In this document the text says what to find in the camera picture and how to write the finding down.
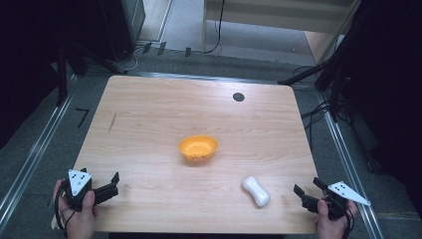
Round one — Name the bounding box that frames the person's left hand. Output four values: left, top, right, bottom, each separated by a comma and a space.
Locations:
52, 178, 100, 239

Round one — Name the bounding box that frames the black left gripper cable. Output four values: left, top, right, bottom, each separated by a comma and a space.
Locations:
54, 181, 78, 239

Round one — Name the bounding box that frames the black hanging cable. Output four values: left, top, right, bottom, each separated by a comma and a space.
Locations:
202, 0, 227, 55

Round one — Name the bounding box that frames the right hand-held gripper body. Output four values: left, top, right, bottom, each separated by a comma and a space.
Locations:
307, 180, 371, 221

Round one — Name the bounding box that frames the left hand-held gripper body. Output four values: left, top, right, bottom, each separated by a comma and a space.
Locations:
61, 167, 100, 212

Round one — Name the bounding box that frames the orange perforated bowl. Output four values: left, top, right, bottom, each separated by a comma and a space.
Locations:
177, 133, 220, 161

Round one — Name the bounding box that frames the black floor cables bundle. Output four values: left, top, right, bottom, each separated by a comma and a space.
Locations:
300, 99, 332, 153

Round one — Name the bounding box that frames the person's right hand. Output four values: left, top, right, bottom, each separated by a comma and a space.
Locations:
314, 197, 359, 239

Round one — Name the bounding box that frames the black cabinet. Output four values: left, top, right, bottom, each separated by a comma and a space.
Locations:
71, 0, 147, 63

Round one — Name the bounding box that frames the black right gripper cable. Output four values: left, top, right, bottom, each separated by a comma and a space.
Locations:
326, 195, 355, 239

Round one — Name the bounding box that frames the white soap bar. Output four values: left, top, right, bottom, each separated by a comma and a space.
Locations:
241, 175, 272, 208

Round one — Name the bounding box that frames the white floor cable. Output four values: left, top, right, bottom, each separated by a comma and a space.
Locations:
113, 44, 147, 74

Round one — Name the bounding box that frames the beige wooden furniture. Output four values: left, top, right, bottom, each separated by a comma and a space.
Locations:
201, 0, 362, 66

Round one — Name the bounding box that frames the black metal stand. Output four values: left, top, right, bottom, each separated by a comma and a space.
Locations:
278, 19, 362, 123
54, 41, 127, 108

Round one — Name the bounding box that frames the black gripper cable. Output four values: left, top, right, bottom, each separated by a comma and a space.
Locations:
54, 181, 78, 239
326, 195, 355, 239

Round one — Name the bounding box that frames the metal floor rail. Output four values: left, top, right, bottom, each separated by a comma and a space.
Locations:
127, 71, 283, 86
0, 75, 81, 233
316, 91, 386, 239

